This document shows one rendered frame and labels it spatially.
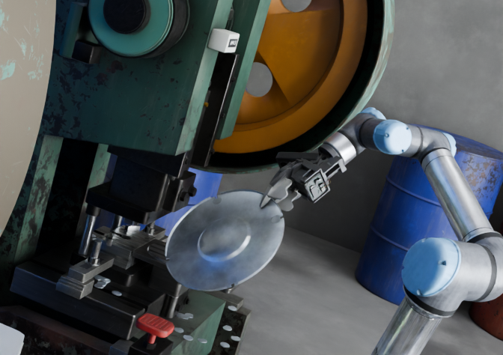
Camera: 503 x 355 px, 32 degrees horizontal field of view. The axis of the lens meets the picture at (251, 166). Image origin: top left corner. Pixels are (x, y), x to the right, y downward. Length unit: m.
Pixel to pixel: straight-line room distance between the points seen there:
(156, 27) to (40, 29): 1.09
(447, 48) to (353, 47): 2.97
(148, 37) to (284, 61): 0.69
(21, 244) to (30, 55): 1.46
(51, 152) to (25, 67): 1.41
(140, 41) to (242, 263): 0.55
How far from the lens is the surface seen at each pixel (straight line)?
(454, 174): 2.03
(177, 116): 1.85
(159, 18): 1.73
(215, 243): 2.03
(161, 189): 2.02
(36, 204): 2.08
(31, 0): 0.65
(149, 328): 1.79
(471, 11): 5.22
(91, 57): 1.81
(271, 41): 2.36
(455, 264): 1.76
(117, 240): 2.13
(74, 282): 1.97
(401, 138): 2.02
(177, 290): 2.09
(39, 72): 0.66
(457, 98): 5.24
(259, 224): 2.03
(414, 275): 1.79
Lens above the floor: 1.50
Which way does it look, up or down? 13 degrees down
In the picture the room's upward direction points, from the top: 17 degrees clockwise
